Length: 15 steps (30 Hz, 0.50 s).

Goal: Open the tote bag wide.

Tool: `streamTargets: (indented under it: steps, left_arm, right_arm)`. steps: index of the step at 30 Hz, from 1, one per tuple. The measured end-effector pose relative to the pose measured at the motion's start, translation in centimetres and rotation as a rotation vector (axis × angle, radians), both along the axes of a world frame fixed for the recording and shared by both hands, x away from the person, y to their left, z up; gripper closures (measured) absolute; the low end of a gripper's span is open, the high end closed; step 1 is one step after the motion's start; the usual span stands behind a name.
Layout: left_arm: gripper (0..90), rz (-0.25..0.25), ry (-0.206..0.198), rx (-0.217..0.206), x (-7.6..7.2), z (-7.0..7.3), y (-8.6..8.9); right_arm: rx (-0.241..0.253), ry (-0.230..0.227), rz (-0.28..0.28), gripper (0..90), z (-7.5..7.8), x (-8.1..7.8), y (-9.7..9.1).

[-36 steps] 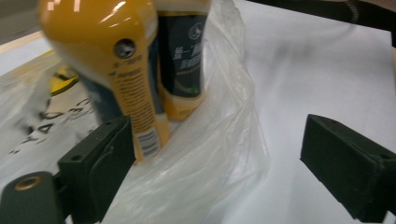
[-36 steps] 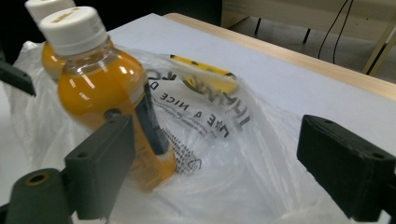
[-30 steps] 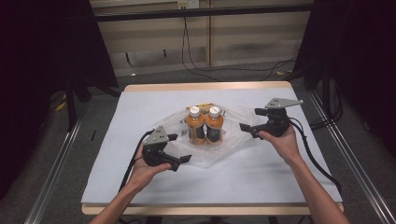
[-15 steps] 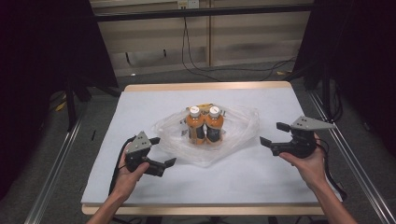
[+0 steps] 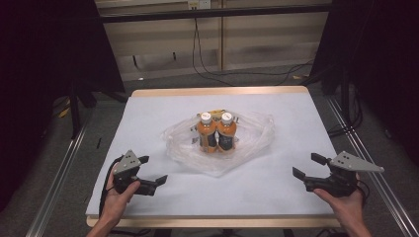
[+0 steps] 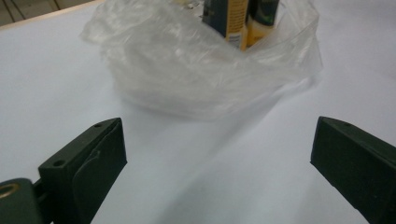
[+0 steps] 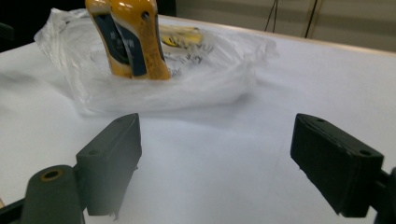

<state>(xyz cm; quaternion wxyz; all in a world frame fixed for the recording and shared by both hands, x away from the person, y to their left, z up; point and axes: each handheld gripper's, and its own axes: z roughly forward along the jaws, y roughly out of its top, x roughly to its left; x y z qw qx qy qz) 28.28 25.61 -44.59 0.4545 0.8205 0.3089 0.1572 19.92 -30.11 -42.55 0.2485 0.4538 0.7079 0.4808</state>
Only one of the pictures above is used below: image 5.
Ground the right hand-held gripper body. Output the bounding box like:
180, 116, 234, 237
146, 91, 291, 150
301, 150, 385, 198

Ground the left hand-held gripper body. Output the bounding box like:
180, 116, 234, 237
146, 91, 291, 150
113, 149, 159, 198

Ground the clear plastic bag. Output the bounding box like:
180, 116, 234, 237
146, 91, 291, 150
160, 111, 277, 179

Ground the person's left hand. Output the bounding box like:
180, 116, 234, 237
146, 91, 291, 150
98, 163, 142, 229

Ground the person's right hand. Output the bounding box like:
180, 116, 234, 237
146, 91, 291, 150
312, 172, 366, 229

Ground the white table mat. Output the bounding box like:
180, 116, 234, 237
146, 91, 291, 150
86, 92, 337, 217

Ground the orange drink bottle white cap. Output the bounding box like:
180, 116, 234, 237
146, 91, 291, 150
215, 112, 238, 153
196, 112, 218, 154

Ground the black stand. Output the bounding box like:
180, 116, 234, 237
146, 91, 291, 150
68, 80, 83, 140
339, 67, 353, 123

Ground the wooden table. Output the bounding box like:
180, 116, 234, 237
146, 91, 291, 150
86, 86, 342, 229

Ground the black curtain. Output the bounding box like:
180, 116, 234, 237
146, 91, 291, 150
0, 0, 126, 212
308, 0, 419, 167

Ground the black horizontal bar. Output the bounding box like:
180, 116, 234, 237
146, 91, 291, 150
99, 3, 333, 24

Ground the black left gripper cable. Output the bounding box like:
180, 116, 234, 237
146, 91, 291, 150
98, 155, 125, 219

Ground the bundle of black floor cables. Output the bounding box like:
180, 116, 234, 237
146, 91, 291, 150
327, 83, 365, 138

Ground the metal floor rail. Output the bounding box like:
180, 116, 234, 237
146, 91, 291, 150
325, 95, 419, 237
25, 110, 94, 237

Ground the black wall cable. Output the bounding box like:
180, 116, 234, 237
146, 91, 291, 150
192, 18, 314, 88

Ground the white wall socket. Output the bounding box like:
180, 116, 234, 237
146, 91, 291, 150
187, 0, 211, 11

